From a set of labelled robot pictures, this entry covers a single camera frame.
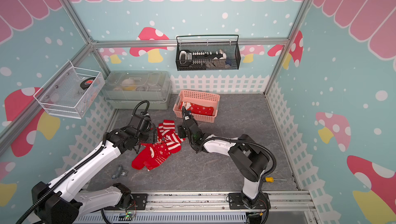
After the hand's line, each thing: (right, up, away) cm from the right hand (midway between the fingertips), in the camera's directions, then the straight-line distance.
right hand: (180, 125), depth 89 cm
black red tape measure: (-46, +22, -12) cm, 52 cm away
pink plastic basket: (+11, +18, +25) cm, 33 cm away
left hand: (-14, -5, -9) cm, 18 cm away
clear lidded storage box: (-38, +22, +11) cm, 45 cm away
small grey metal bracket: (-32, -25, -6) cm, 41 cm away
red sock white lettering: (-16, -17, -2) cm, 23 cm away
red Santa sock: (+9, +9, +20) cm, 24 cm away
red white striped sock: (-10, -5, +8) cm, 14 cm away
